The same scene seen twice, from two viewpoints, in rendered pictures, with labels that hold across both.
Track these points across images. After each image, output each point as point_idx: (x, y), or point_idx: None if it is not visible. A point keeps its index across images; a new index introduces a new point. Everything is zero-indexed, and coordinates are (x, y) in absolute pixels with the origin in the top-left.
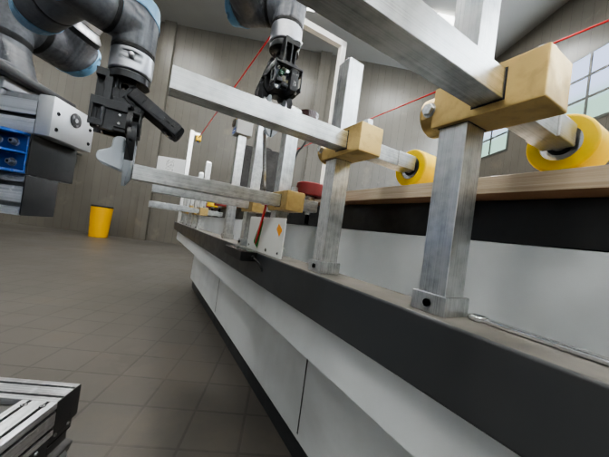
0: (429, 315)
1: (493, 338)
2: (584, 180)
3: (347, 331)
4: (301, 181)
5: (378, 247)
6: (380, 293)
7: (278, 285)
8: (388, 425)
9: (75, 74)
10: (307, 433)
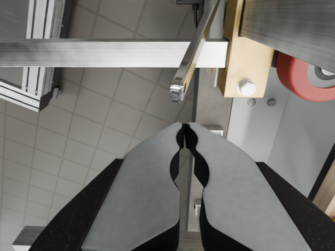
0: (191, 206)
1: (190, 219)
2: None
3: (189, 162)
4: (289, 74)
5: (323, 125)
6: (201, 184)
7: (195, 82)
8: None
9: None
10: None
